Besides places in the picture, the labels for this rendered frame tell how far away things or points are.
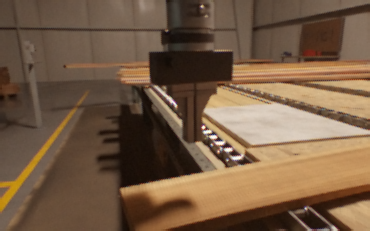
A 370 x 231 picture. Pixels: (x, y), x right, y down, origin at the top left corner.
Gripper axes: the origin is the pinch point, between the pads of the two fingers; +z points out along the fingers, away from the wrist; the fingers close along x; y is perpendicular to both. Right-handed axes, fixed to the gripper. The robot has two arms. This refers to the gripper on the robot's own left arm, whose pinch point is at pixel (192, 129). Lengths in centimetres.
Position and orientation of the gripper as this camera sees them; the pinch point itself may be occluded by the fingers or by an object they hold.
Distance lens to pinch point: 48.8
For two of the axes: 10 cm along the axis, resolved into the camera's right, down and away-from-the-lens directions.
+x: 9.3, -1.0, 3.6
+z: 0.2, 9.8, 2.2
